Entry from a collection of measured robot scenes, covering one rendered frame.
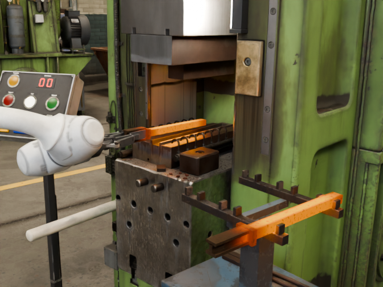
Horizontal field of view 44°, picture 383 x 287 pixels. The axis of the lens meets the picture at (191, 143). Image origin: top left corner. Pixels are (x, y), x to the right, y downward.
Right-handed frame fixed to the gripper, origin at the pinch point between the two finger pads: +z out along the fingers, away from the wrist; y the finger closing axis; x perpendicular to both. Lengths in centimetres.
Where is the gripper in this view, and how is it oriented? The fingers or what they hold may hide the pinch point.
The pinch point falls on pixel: (135, 134)
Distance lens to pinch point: 158.4
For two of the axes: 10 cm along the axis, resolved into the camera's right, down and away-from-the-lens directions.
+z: 6.6, -2.0, 7.2
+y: 7.5, 1.8, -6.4
